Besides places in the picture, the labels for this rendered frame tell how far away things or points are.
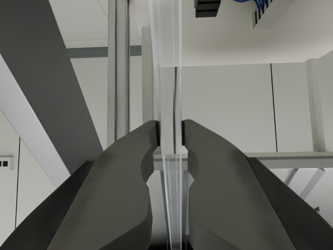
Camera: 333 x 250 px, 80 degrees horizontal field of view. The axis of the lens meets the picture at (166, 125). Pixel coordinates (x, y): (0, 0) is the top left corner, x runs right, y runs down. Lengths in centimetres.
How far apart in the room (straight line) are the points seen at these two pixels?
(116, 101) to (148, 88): 15
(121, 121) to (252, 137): 166
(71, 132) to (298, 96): 213
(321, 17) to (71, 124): 70
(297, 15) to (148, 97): 46
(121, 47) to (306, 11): 49
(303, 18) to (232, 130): 135
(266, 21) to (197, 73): 143
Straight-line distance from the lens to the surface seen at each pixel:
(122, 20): 50
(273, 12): 58
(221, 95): 196
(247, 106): 200
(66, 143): 17
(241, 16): 65
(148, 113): 56
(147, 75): 59
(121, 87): 44
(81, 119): 19
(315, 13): 73
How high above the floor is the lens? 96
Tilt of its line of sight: 5 degrees down
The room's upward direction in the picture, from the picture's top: 179 degrees clockwise
